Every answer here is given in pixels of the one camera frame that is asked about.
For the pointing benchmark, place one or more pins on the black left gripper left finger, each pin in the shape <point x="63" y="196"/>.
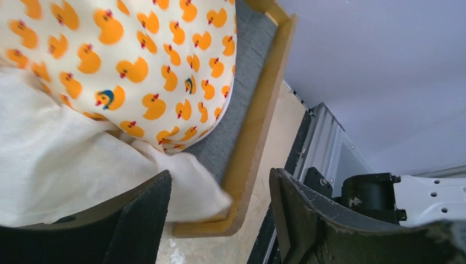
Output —
<point x="124" y="229"/>

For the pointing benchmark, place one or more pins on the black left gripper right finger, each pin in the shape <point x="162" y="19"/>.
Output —
<point x="335" y="234"/>

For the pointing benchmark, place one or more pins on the orange patterned white blanket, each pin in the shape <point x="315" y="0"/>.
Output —
<point x="99" y="96"/>

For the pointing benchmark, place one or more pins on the wooden pet bed frame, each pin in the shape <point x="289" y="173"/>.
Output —
<point x="265" y="63"/>

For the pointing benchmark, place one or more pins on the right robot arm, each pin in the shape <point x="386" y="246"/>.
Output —
<point x="405" y="200"/>

